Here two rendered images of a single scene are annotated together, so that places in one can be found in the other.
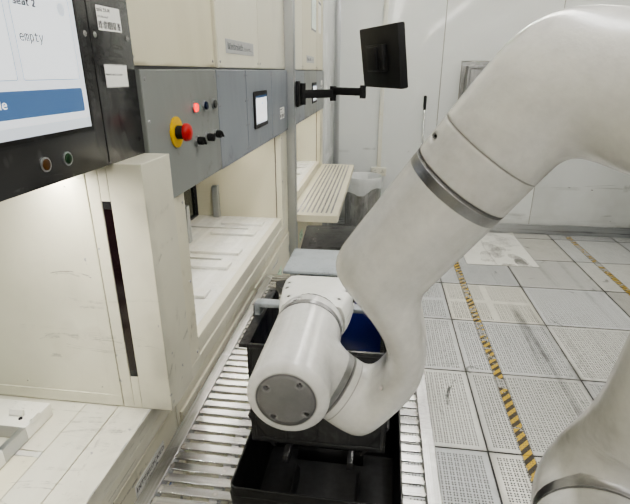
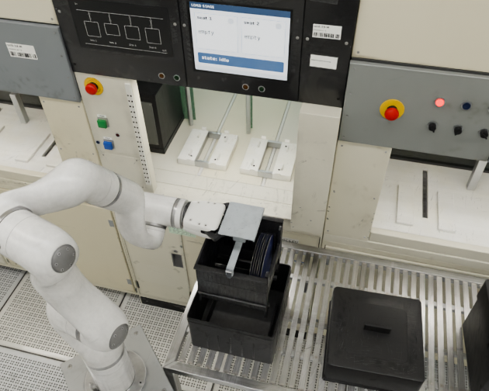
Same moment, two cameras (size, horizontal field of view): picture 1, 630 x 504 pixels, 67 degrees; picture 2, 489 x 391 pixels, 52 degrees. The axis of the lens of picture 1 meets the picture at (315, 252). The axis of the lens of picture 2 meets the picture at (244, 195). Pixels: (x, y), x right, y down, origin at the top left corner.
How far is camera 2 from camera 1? 1.43 m
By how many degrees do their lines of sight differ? 80
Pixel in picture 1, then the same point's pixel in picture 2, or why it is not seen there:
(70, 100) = (272, 66)
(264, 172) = not seen: outside the picture
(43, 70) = (255, 50)
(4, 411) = (285, 162)
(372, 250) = not seen: hidden behind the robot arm
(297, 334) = (149, 198)
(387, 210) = not seen: hidden behind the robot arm
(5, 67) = (232, 46)
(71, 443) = (268, 194)
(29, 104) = (242, 62)
